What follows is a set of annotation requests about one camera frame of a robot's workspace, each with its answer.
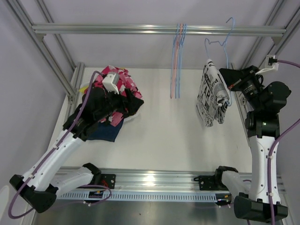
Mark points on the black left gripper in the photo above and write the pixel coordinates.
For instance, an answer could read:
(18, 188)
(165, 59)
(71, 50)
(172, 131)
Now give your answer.
(132, 103)

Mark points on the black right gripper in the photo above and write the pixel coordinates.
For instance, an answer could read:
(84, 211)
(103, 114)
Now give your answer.
(233, 77)

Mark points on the pink camouflage trousers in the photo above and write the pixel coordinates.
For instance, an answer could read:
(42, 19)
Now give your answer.
(125, 81)

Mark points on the white newspaper print trousers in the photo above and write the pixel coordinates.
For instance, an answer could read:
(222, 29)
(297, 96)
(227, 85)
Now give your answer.
(213, 98)

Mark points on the blue wire hanger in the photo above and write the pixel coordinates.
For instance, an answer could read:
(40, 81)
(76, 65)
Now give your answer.
(181, 61)
(173, 67)
(177, 68)
(222, 44)

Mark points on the dark blue denim trousers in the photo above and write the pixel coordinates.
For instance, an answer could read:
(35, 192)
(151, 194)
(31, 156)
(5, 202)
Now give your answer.
(106, 132)

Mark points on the pink wire hanger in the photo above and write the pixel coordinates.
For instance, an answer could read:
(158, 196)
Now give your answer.
(175, 55)

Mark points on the lime green trousers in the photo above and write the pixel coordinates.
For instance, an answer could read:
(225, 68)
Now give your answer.
(83, 89)

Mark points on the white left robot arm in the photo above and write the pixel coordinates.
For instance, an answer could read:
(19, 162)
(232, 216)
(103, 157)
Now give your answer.
(76, 130)

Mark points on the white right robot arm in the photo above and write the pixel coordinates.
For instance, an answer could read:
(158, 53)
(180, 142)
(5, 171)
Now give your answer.
(260, 201)

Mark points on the white plastic basket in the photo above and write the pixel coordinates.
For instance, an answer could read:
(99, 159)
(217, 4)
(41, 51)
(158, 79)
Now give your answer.
(130, 118)

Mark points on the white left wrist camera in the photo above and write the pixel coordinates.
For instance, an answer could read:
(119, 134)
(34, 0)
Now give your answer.
(110, 82)

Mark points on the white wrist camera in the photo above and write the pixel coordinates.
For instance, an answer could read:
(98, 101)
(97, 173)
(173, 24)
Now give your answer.
(271, 65)
(110, 82)

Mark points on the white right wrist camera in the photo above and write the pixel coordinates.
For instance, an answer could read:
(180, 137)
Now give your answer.
(271, 65)

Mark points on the front aluminium mounting rail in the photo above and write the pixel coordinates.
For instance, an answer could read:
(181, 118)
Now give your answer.
(118, 180)

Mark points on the aluminium hanging rail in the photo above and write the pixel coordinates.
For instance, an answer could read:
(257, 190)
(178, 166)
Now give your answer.
(128, 29)

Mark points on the slotted cable duct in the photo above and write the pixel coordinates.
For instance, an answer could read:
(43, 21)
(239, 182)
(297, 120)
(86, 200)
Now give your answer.
(139, 196)

